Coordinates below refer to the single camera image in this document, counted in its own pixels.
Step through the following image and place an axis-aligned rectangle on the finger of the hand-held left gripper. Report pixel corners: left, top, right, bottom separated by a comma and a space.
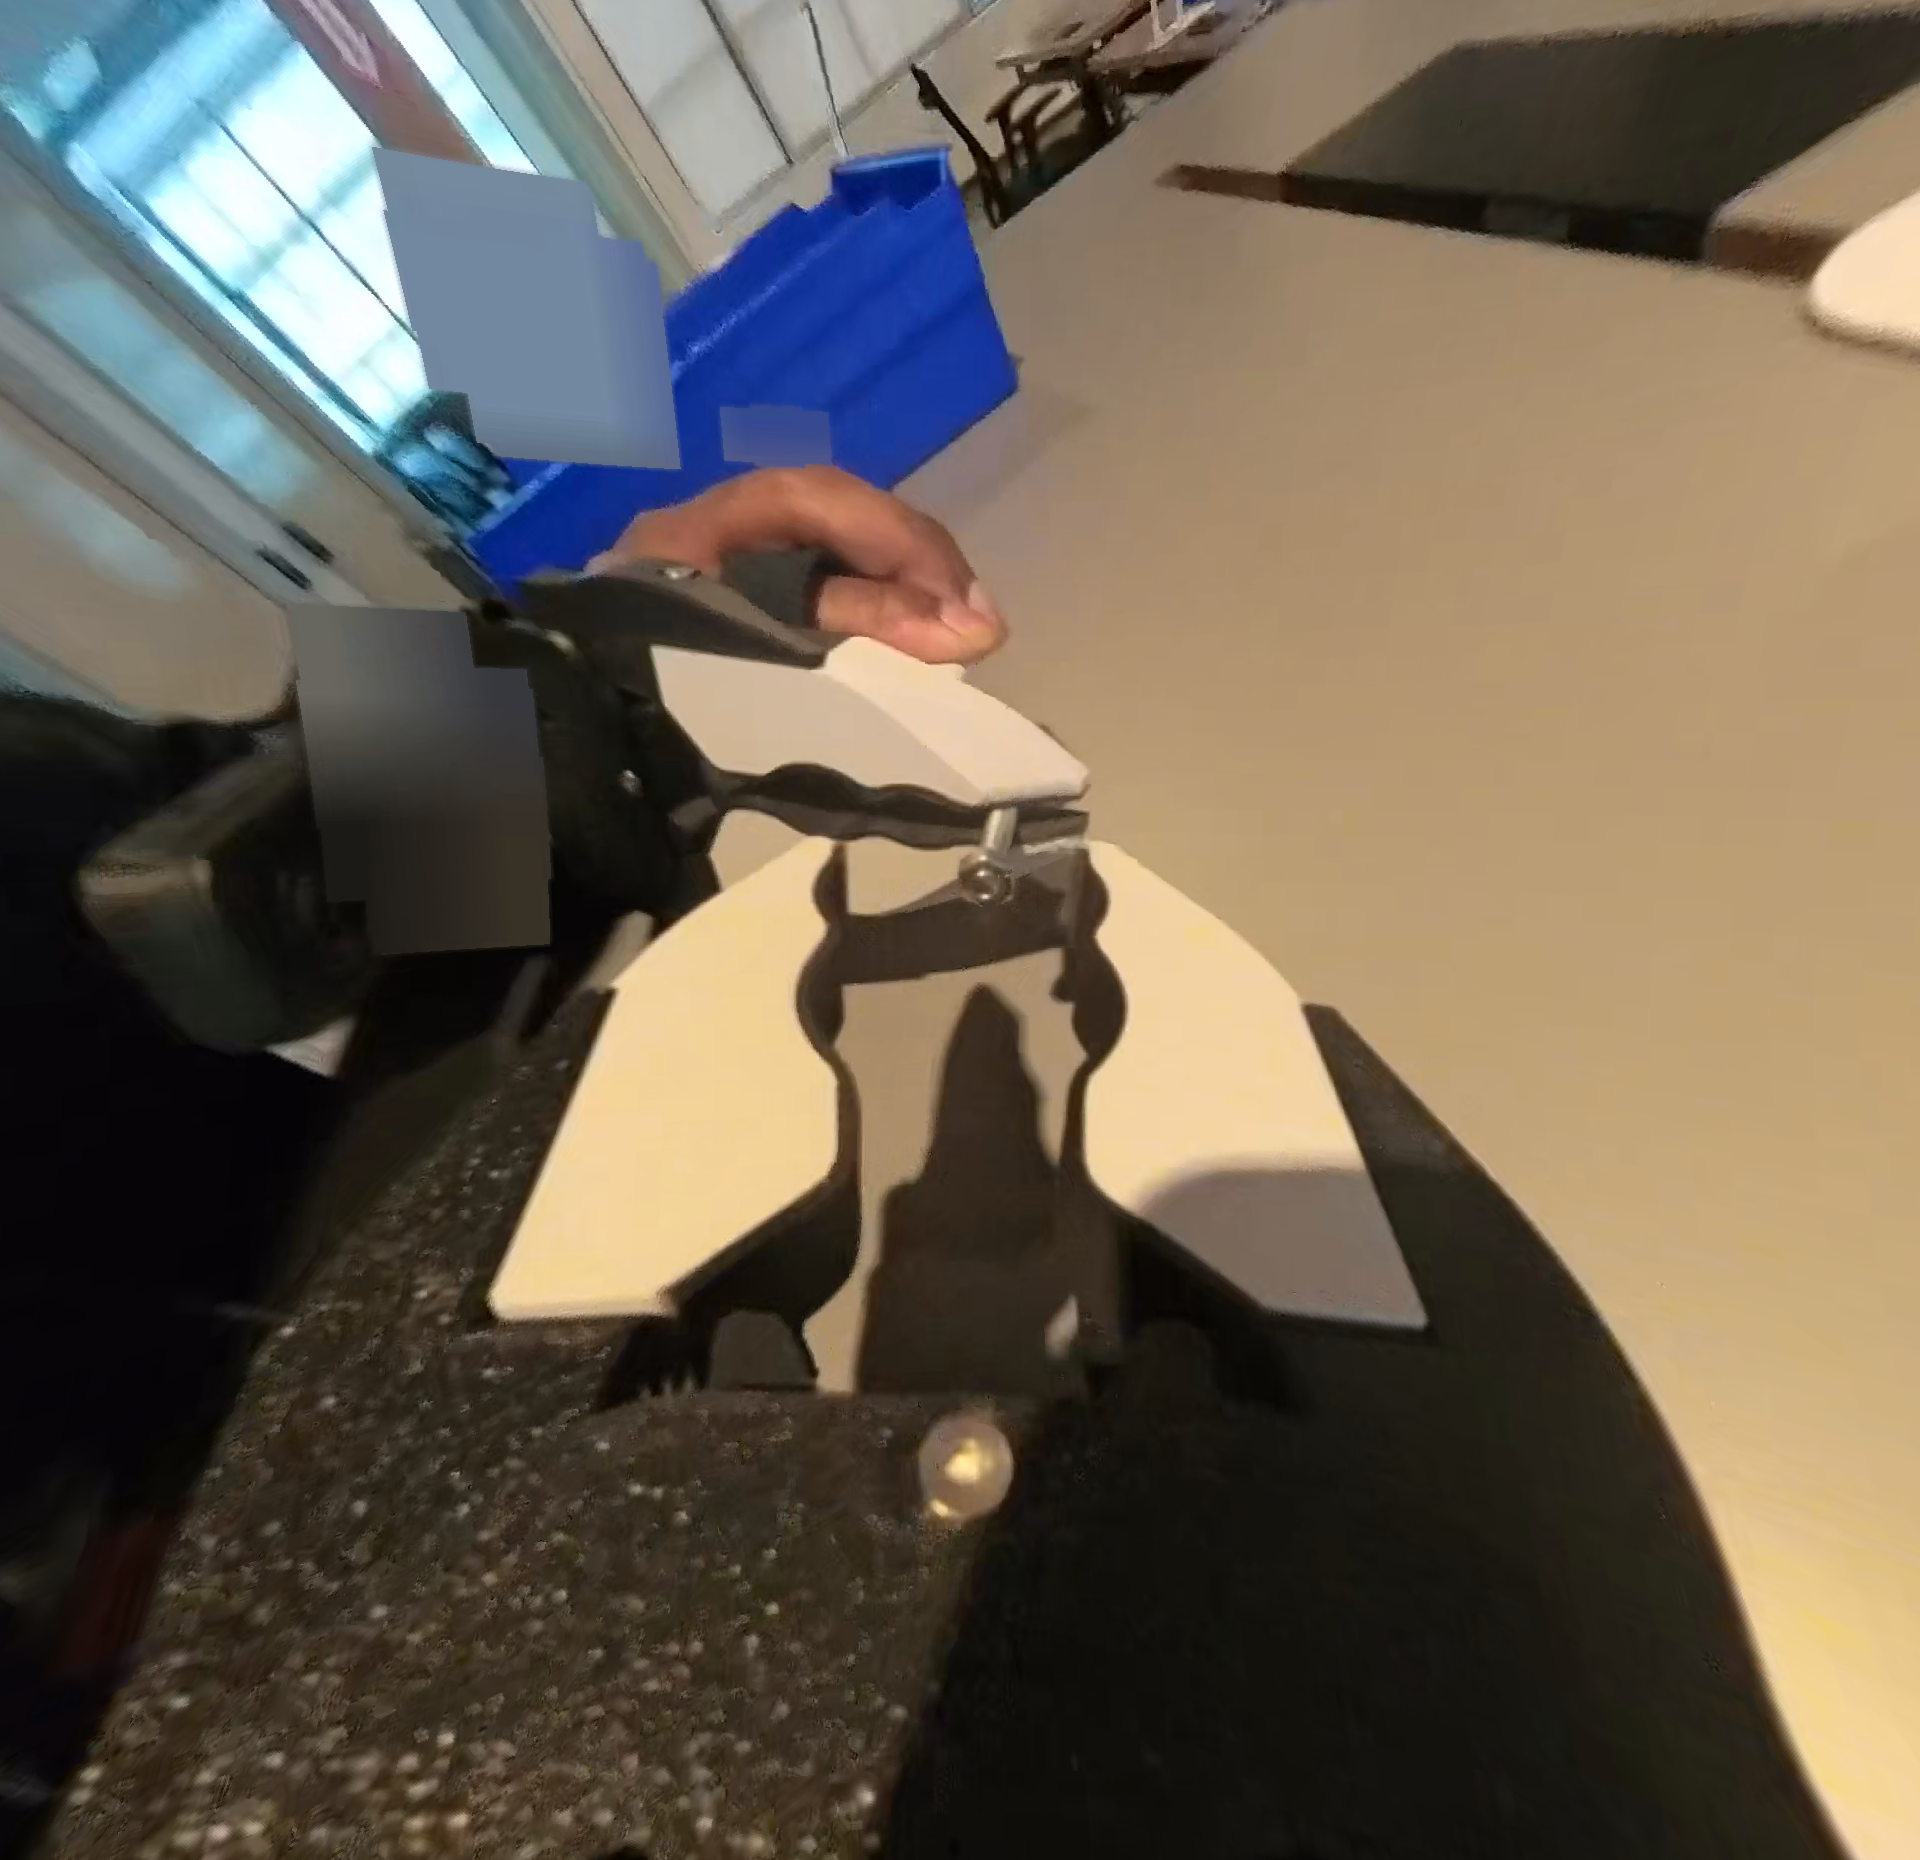
570, 906, 666, 999
647, 635, 1090, 844

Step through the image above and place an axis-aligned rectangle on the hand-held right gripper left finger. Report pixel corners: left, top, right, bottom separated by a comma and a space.
486, 841, 864, 1322

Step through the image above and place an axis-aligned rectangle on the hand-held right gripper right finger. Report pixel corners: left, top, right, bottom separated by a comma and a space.
1057, 841, 1429, 1334

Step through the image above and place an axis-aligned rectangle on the person's left forearm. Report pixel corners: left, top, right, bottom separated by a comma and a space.
0, 681, 362, 1818

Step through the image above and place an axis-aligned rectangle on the person's left hand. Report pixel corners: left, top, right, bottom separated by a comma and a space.
589, 463, 1010, 665

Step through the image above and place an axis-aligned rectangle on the blue plastic bin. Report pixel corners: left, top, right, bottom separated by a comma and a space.
464, 141, 1021, 591

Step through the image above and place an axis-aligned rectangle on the black office chair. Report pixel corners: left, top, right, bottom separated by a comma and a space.
906, 63, 1059, 227

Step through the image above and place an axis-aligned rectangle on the grey background desk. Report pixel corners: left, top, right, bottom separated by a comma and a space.
990, 0, 1293, 100

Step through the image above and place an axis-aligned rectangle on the black desk mat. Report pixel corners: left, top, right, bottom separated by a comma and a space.
1286, 7, 1920, 261

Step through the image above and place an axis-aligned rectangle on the white document stand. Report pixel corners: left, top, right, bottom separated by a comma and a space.
1804, 189, 1920, 358

